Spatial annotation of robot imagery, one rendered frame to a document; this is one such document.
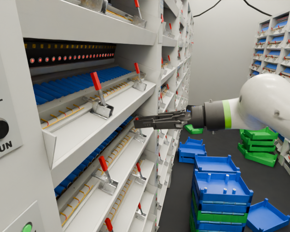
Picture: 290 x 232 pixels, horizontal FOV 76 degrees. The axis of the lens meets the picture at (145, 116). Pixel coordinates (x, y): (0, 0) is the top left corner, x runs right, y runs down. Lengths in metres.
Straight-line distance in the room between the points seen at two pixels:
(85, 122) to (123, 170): 0.24
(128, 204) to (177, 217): 1.01
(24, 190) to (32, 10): 0.18
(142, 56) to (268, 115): 0.50
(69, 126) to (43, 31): 0.16
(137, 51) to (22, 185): 0.66
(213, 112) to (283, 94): 0.19
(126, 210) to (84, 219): 0.28
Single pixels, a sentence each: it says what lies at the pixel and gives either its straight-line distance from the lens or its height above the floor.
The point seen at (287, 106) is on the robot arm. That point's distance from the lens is 0.48.
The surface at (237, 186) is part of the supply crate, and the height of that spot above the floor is 0.40.
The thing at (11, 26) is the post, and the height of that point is 1.28.
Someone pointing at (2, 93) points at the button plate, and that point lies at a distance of 0.20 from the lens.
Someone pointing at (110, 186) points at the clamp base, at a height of 0.95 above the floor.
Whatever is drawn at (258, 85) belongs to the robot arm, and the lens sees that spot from 0.48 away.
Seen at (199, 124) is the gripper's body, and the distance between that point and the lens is 0.61.
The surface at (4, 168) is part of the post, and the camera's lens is 0.22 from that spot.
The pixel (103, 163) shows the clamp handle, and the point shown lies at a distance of 0.45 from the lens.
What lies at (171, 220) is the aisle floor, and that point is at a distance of 1.68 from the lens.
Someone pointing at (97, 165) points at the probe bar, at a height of 0.98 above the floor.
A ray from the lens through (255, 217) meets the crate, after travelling 1.89.
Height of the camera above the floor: 1.26
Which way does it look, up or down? 20 degrees down
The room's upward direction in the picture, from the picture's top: straight up
